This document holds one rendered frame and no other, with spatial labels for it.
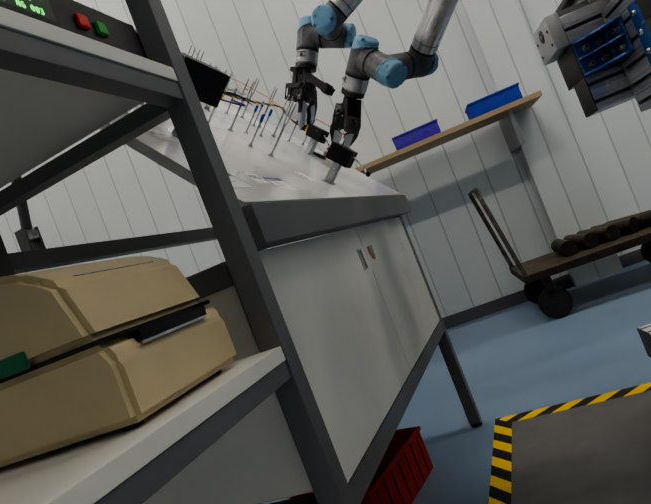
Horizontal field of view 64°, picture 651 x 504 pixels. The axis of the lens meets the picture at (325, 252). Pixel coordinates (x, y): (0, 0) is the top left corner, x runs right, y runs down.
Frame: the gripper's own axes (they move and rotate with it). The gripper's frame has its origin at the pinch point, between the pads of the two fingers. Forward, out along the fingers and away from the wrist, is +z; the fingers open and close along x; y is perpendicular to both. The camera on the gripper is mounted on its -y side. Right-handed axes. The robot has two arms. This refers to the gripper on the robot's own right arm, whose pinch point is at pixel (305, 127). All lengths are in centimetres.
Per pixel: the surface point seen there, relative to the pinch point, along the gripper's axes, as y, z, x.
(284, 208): -46, 30, 72
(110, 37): -41, 12, 103
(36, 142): -26, 24, 103
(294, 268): -46, 40, 67
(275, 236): -50, 34, 78
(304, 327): -51, 49, 70
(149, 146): -30, 22, 87
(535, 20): -23, -116, -222
